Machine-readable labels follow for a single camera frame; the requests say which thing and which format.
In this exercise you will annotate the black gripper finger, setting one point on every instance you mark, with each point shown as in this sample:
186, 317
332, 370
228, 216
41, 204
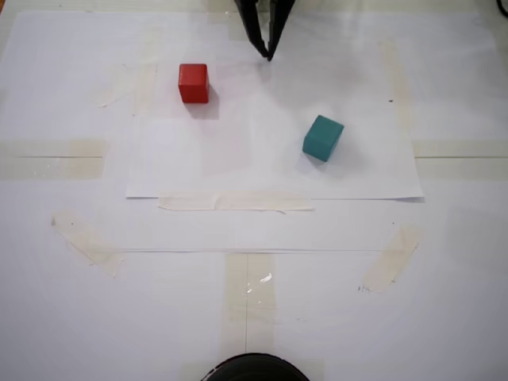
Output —
279, 20
250, 20

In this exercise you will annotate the red wooden cube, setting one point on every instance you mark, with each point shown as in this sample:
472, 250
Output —
193, 85

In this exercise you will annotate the teal blue wooden cube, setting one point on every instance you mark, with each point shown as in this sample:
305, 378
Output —
321, 139

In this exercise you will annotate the beige masking tape strip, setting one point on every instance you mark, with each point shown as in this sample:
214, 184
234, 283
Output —
238, 201
250, 285
393, 260
397, 87
87, 242
51, 158
460, 158

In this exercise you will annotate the small white paper sheet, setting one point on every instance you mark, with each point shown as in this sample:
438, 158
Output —
258, 166

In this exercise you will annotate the large white paper sheet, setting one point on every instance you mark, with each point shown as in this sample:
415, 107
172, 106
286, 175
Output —
59, 59

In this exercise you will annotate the black round object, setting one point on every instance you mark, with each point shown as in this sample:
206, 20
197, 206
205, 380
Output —
256, 369

